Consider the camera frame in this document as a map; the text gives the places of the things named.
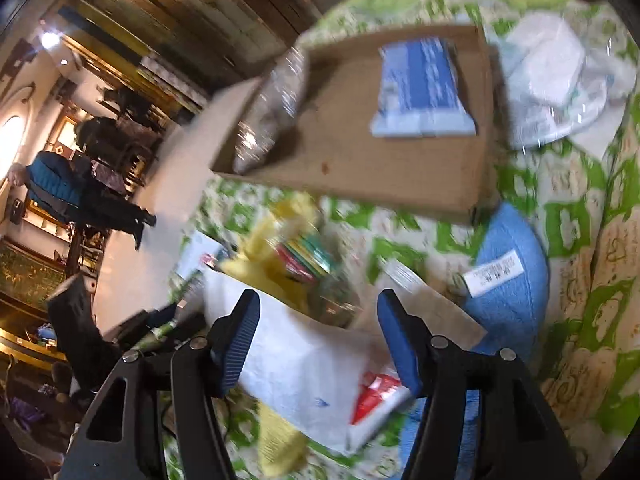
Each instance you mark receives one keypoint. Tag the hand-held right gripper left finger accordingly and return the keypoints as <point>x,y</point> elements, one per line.
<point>235,342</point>

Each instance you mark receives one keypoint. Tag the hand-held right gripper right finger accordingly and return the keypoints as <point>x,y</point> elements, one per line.
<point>400,342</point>

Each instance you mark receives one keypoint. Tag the beige paper packet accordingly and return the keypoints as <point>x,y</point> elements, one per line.
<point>440,315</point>

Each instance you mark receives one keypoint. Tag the white packet red label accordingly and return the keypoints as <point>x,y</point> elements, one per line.
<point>372,397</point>

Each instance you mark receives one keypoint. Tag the large white packet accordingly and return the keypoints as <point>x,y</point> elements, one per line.
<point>300,360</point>

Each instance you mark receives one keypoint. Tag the green sticks packet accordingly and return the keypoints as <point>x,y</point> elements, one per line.
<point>305,257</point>

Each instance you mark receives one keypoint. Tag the shallow cardboard box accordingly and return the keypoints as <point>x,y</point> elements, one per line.
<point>350,160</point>

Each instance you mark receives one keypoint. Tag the green and white packet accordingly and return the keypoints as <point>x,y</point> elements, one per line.
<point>157,332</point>

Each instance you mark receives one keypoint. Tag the white packet red shield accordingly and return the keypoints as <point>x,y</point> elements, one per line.
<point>197,255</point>

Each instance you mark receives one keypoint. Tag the blue towel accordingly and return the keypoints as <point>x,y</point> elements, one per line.
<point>520,320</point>

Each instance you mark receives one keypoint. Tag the green patterned quilt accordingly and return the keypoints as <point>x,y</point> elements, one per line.
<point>575,220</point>

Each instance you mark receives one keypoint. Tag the clear plastic packet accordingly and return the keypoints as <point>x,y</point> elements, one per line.
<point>270,115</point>

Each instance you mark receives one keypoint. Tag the blue and white packet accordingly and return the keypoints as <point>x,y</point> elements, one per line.
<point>425,90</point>

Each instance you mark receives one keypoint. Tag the white face masks packet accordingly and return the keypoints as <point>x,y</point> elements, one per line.
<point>545,65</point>

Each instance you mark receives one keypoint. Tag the wooden glass door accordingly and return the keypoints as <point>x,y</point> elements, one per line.
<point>200,10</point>

